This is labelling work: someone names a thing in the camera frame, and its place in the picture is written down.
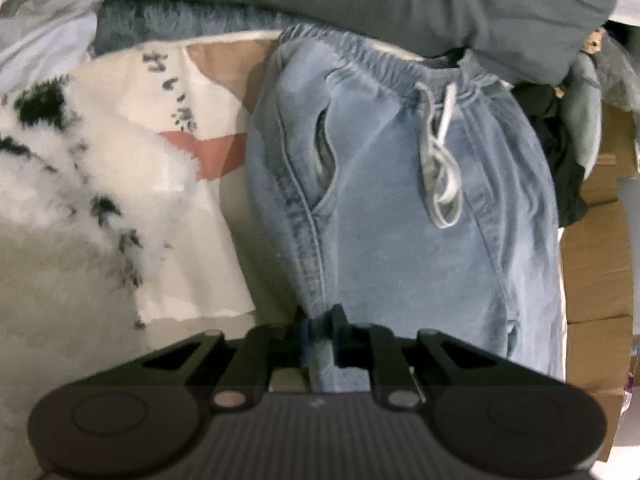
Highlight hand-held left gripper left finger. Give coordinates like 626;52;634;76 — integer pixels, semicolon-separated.
137;305;321;411

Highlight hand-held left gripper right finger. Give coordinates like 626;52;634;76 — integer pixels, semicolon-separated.
330;304;506;411

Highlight light blue denim pants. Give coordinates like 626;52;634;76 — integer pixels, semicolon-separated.
245;24;568;396

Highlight bear print bed sheet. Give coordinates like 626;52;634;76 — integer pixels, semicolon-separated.
75;30;288;328

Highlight flattened brown cardboard box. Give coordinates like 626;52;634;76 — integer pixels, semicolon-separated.
557;102;640;463

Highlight black garment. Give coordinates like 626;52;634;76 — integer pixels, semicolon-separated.
512;82;588;228

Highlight white fluffy spotted blanket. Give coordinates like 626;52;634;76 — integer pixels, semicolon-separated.
0;72;201;301

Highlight grey neck pillow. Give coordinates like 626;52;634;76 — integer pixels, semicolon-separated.
560;30;640;176

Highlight grey-blue fluffy blanket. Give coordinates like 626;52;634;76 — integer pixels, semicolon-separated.
92;0;321;58

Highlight pale white cloth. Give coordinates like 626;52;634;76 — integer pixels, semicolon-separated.
0;0;103;73

